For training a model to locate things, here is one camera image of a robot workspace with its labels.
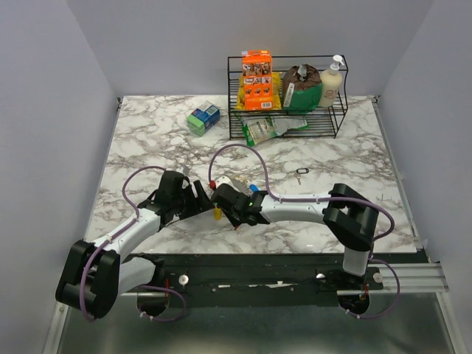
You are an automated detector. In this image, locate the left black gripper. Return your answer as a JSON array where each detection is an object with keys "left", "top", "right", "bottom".
[{"left": 172, "top": 180, "right": 215, "bottom": 220}]

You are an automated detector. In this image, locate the metal disc with keyrings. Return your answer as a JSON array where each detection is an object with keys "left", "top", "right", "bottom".
[{"left": 228, "top": 176, "right": 252, "bottom": 195}]

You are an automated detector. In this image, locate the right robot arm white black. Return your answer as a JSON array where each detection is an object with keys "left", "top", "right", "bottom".
[{"left": 211, "top": 184, "right": 379, "bottom": 289}]

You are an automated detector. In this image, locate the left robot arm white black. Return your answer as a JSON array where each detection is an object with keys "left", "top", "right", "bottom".
[{"left": 55, "top": 170, "right": 214, "bottom": 321}]

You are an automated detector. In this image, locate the yellow key tag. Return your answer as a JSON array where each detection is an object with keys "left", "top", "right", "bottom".
[{"left": 214, "top": 207, "right": 222, "bottom": 221}]

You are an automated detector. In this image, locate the key with black tag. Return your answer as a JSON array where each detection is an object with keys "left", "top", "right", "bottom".
[{"left": 294, "top": 167, "right": 310, "bottom": 185}]

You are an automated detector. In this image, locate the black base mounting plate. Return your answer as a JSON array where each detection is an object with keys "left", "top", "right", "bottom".
[{"left": 140, "top": 253, "right": 383, "bottom": 308}]

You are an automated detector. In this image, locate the green sponge pack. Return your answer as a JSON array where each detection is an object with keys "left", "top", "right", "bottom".
[{"left": 187, "top": 102, "right": 221, "bottom": 136}]

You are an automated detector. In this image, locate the green white pouch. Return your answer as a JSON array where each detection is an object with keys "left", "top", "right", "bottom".
[{"left": 236, "top": 114, "right": 277, "bottom": 147}]

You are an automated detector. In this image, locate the silver green foil pouch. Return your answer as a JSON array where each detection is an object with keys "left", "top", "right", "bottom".
[{"left": 271, "top": 117, "right": 309, "bottom": 136}]

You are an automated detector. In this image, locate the brown green coffee bag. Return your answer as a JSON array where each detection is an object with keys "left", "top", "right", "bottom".
[{"left": 282, "top": 64, "right": 322, "bottom": 113}]

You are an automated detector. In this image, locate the yellow snack bag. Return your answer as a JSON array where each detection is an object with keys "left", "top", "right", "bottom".
[{"left": 236, "top": 72, "right": 282, "bottom": 111}]

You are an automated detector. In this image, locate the orange cardboard box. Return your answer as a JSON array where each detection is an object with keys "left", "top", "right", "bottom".
[{"left": 242, "top": 50, "right": 274, "bottom": 111}]

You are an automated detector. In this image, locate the cream lotion pump bottle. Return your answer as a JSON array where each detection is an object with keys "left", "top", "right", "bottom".
[{"left": 319, "top": 55, "right": 344, "bottom": 108}]

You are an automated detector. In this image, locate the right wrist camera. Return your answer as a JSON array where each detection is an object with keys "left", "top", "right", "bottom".
[{"left": 209, "top": 176, "right": 233, "bottom": 190}]

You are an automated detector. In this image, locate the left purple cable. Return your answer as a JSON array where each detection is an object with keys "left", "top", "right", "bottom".
[{"left": 79, "top": 166, "right": 187, "bottom": 324}]

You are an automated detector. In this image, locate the purple cable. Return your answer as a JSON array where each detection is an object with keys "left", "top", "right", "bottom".
[
  {"left": 79, "top": 166, "right": 187, "bottom": 324},
  {"left": 208, "top": 143, "right": 401, "bottom": 320}
]

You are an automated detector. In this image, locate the black wire shelf rack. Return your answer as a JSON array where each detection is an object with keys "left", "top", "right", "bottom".
[{"left": 227, "top": 51, "right": 348, "bottom": 146}]

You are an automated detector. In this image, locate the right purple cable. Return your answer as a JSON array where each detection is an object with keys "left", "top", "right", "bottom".
[{"left": 208, "top": 143, "right": 401, "bottom": 320}]

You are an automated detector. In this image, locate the aluminium rail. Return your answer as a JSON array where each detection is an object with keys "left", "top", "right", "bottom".
[{"left": 337, "top": 262, "right": 449, "bottom": 296}]

